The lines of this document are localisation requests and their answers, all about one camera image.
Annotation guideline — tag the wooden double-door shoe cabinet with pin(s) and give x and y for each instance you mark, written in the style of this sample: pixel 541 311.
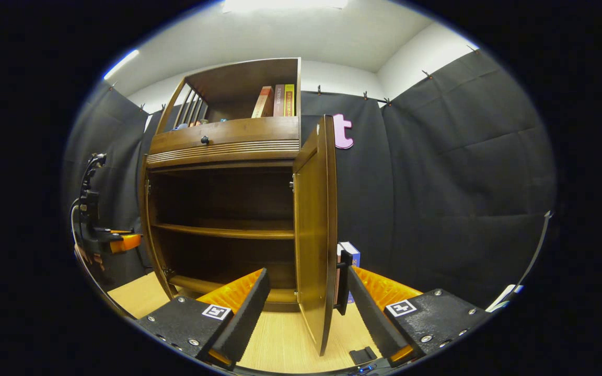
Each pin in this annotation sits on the wooden double-door shoe cabinet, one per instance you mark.
pixel 228 89

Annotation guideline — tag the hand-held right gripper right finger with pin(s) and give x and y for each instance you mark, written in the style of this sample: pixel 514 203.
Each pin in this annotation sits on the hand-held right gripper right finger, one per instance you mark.
pixel 371 313

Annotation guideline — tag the narrow ceiling light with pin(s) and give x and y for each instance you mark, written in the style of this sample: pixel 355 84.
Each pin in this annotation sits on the narrow ceiling light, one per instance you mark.
pixel 122 63

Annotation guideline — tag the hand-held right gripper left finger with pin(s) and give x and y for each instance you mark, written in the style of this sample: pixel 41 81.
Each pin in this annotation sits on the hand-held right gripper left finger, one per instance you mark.
pixel 246 313

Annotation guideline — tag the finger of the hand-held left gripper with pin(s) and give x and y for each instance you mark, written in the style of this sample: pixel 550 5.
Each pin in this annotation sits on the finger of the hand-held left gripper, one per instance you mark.
pixel 128 243
pixel 120 231

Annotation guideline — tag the brown book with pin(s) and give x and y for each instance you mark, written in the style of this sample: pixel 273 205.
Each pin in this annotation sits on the brown book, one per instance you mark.
pixel 279 101

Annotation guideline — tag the black backdrop cloth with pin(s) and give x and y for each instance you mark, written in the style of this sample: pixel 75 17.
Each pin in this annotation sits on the black backdrop cloth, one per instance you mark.
pixel 463 183

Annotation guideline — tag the yellow book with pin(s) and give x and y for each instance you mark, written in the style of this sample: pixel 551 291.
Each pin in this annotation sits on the yellow book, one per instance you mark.
pixel 289 100

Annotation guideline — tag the blue spine book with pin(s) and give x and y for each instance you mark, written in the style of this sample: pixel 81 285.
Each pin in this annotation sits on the blue spine book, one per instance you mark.
pixel 353 256

